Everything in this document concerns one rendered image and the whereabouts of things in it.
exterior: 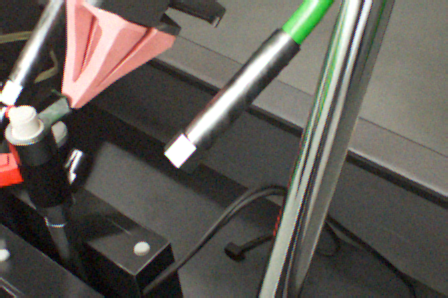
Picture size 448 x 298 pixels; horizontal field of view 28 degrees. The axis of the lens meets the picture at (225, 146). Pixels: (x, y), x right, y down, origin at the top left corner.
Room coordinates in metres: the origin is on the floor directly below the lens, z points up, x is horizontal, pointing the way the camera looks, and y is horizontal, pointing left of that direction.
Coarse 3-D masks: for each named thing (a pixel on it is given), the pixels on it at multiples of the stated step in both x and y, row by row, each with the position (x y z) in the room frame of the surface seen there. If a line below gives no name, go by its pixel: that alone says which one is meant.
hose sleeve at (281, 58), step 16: (272, 48) 0.38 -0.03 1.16; (288, 48) 0.38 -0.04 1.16; (256, 64) 0.37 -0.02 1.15; (272, 64) 0.37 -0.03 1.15; (288, 64) 0.38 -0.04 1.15; (240, 80) 0.37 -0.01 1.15; (256, 80) 0.37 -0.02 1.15; (272, 80) 0.37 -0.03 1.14; (224, 96) 0.37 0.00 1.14; (240, 96) 0.37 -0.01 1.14; (256, 96) 0.37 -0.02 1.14; (208, 112) 0.37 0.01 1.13; (224, 112) 0.36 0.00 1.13; (240, 112) 0.36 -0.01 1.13; (192, 128) 0.36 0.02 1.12; (208, 128) 0.36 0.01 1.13; (224, 128) 0.36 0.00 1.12; (208, 144) 0.36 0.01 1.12
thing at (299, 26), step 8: (304, 0) 0.39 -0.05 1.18; (312, 0) 0.39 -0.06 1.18; (320, 0) 0.39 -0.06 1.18; (328, 0) 0.39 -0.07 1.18; (304, 8) 0.39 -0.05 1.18; (312, 8) 0.39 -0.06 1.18; (320, 8) 0.39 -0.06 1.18; (328, 8) 0.39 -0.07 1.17; (296, 16) 0.39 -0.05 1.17; (304, 16) 0.38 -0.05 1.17; (312, 16) 0.38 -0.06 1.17; (320, 16) 0.38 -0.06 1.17; (288, 24) 0.39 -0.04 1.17; (296, 24) 0.38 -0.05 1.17; (304, 24) 0.38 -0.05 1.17; (312, 24) 0.38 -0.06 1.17; (288, 32) 0.38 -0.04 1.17; (296, 32) 0.38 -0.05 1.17; (304, 32) 0.38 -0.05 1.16; (296, 40) 0.38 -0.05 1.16
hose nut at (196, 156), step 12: (180, 132) 0.37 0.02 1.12; (168, 144) 0.36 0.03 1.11; (180, 144) 0.36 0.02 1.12; (192, 144) 0.36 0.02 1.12; (168, 156) 0.35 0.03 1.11; (180, 156) 0.35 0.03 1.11; (192, 156) 0.35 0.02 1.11; (204, 156) 0.35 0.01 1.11; (180, 168) 0.35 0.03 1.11; (192, 168) 0.35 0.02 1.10
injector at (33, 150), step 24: (48, 120) 0.41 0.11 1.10; (24, 144) 0.39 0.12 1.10; (48, 144) 0.40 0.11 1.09; (24, 168) 0.40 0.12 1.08; (48, 168) 0.40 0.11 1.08; (72, 168) 0.42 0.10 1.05; (48, 192) 0.39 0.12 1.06; (72, 192) 0.41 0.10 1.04; (48, 216) 0.40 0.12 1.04; (72, 216) 0.41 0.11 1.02; (72, 240) 0.40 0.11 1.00; (72, 264) 0.40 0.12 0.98; (96, 288) 0.41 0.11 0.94
